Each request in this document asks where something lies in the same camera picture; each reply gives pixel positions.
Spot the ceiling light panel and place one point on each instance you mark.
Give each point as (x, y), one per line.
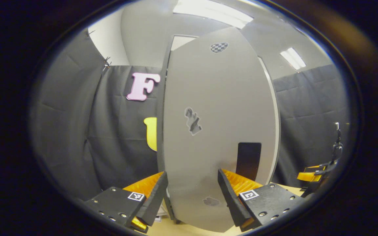
(208, 11)
(293, 58)

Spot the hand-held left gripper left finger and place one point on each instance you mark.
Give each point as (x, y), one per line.
(156, 200)

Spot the black cloth clip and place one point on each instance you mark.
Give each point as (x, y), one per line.
(106, 62)

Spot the white cabinet door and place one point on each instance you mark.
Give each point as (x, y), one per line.
(215, 98)

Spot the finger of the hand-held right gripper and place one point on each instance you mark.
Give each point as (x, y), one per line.
(308, 176)

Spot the white shoe cabinet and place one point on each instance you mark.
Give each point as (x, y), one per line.
(161, 131)

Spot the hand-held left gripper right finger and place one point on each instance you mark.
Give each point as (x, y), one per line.
(231, 200)

